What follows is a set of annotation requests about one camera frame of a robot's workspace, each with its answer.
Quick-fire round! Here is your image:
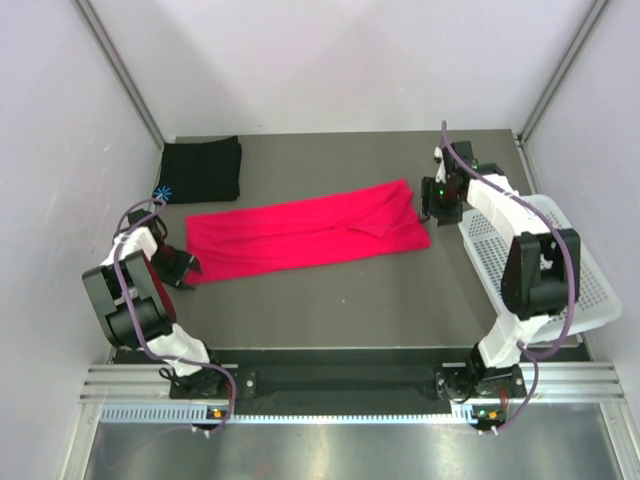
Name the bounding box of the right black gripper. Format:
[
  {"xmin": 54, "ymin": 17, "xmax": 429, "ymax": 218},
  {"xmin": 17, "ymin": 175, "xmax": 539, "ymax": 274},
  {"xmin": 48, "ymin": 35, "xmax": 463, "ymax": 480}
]
[{"xmin": 417, "ymin": 178, "xmax": 463, "ymax": 228}]

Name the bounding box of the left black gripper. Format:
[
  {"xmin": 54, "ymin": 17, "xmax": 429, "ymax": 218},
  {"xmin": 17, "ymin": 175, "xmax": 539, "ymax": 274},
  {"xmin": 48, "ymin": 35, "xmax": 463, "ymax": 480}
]
[{"xmin": 150, "ymin": 244, "xmax": 202, "ymax": 291}]

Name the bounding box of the red polo shirt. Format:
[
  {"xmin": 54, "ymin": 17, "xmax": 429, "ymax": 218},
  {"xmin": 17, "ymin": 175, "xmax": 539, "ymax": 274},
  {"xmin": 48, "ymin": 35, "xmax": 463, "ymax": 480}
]
[{"xmin": 186, "ymin": 179, "xmax": 431, "ymax": 285}]

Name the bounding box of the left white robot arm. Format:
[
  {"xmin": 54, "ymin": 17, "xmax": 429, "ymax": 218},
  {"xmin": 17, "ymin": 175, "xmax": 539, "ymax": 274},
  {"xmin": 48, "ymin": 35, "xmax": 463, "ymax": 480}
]
[{"xmin": 82, "ymin": 209, "xmax": 227, "ymax": 399}]

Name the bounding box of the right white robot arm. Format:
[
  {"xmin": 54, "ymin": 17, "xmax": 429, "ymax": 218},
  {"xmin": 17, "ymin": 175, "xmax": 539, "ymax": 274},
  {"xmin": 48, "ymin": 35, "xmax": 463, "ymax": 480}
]
[{"xmin": 421, "ymin": 141, "xmax": 581, "ymax": 403}]

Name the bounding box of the white plastic basket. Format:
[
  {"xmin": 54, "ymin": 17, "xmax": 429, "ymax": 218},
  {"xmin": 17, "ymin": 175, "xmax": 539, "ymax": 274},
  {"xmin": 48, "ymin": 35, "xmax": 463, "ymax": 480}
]
[{"xmin": 458, "ymin": 194, "xmax": 622, "ymax": 346}]

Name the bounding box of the folded black t shirt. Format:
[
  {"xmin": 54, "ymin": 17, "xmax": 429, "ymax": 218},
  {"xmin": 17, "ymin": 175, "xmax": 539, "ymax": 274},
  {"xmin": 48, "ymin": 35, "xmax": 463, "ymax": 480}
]
[{"xmin": 152, "ymin": 136, "xmax": 242, "ymax": 204}]

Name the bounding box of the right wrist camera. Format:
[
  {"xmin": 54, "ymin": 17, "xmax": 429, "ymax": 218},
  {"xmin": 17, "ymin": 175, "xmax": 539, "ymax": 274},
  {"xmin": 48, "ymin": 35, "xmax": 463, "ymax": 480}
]
[{"xmin": 434, "ymin": 147, "xmax": 452, "ymax": 183}]

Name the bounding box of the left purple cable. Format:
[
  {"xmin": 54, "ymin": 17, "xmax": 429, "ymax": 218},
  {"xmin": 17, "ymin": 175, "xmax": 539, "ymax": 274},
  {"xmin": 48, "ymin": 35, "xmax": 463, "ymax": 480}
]
[{"xmin": 113, "ymin": 198, "xmax": 239, "ymax": 434}]

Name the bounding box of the purple cable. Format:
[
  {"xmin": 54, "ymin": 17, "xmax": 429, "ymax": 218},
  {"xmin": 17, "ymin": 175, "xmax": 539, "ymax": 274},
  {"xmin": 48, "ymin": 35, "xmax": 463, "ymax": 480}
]
[
  {"xmin": 439, "ymin": 119, "xmax": 581, "ymax": 434},
  {"xmin": 113, "ymin": 198, "xmax": 239, "ymax": 434}
]

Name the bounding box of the slotted grey cable duct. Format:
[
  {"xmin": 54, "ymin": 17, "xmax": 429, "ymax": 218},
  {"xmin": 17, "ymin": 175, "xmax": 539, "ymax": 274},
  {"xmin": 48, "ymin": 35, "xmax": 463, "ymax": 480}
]
[{"xmin": 99, "ymin": 403, "xmax": 498, "ymax": 426}]

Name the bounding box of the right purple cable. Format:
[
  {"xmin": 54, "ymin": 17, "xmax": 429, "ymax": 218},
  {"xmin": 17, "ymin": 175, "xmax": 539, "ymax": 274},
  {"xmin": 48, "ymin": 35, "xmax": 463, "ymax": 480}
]
[{"xmin": 439, "ymin": 119, "xmax": 581, "ymax": 434}]

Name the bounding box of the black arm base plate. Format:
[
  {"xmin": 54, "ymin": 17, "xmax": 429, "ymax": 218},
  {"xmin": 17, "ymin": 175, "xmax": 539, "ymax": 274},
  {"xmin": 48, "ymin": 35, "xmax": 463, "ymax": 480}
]
[{"xmin": 169, "ymin": 362, "xmax": 526, "ymax": 404}]

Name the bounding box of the aluminium front rail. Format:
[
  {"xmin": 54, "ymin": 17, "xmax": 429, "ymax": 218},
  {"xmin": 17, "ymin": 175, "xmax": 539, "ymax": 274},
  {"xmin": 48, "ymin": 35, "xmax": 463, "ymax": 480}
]
[{"xmin": 80, "ymin": 362, "xmax": 625, "ymax": 404}]

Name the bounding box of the right aluminium frame post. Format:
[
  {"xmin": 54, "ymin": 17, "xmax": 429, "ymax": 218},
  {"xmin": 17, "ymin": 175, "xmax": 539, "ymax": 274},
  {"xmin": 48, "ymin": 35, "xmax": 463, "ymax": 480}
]
[{"xmin": 516, "ymin": 0, "xmax": 612, "ymax": 146}]

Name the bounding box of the aluminium frame post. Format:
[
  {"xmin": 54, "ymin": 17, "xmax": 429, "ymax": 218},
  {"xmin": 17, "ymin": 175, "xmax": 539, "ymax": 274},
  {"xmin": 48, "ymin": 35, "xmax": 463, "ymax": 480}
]
[
  {"xmin": 516, "ymin": 0, "xmax": 612, "ymax": 146},
  {"xmin": 71, "ymin": 0, "xmax": 165, "ymax": 149}
]

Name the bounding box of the left aluminium frame post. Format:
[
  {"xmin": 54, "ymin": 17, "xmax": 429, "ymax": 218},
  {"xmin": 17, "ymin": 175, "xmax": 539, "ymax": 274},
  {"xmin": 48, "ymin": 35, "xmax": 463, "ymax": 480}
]
[{"xmin": 71, "ymin": 0, "xmax": 165, "ymax": 149}]

